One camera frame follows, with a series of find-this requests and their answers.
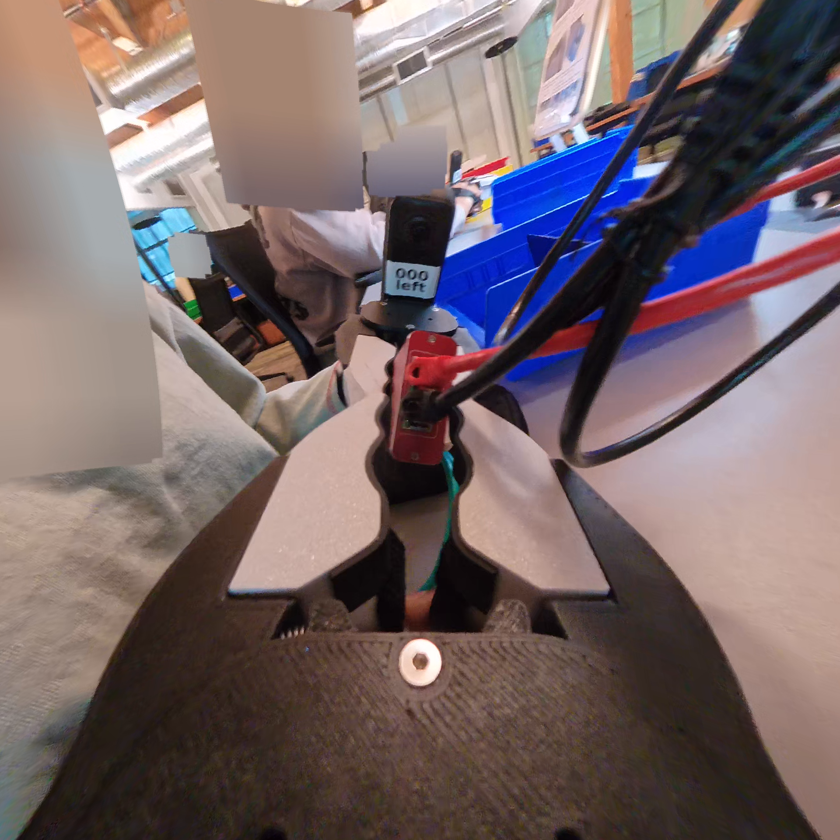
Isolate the blue plastic bin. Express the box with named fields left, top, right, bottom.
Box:
left=436, top=174, right=770, bottom=383
left=491, top=126, right=639, bottom=228

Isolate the person's left forearm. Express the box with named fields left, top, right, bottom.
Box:
left=252, top=363, right=350, bottom=455

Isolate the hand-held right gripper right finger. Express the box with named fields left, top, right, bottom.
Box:
left=453, top=400, right=611, bottom=614

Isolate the person's beige sweatshirt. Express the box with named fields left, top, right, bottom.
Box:
left=0, top=282, right=284, bottom=821

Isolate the white document stand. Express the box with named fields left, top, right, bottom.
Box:
left=532, top=0, right=616, bottom=150

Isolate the green ethernet cable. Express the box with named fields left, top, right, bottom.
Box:
left=416, top=449, right=462, bottom=595

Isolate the black office chair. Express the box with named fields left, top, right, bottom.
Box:
left=205, top=223, right=324, bottom=379

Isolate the red ethernet splitter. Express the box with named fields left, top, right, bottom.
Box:
left=387, top=330, right=462, bottom=466

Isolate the red ethernet cable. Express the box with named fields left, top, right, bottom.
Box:
left=403, top=154, right=840, bottom=388

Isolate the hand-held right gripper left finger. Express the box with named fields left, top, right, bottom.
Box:
left=227, top=392, right=396, bottom=614

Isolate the black cable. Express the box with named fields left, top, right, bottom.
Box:
left=420, top=0, right=840, bottom=468

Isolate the black floor lamp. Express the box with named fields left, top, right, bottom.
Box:
left=486, top=36, right=521, bottom=166

